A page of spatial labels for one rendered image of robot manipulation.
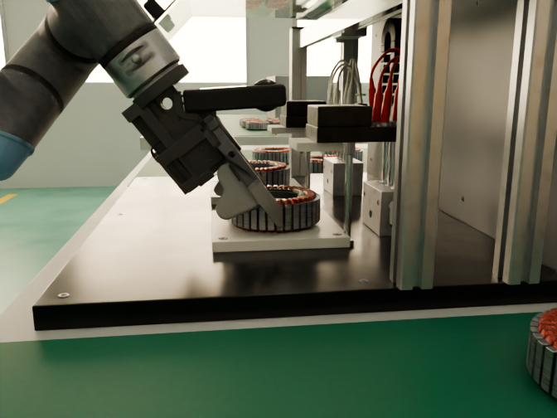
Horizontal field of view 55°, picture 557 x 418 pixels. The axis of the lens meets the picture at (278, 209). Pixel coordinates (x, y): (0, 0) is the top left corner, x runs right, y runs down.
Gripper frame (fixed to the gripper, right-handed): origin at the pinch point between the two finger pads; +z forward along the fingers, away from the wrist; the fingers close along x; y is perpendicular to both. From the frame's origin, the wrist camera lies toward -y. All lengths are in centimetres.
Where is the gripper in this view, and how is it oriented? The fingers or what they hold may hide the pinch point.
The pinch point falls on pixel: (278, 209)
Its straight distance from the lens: 64.2
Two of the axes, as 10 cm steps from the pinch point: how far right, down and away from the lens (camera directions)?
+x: 1.3, 2.2, -9.7
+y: -8.0, 6.0, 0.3
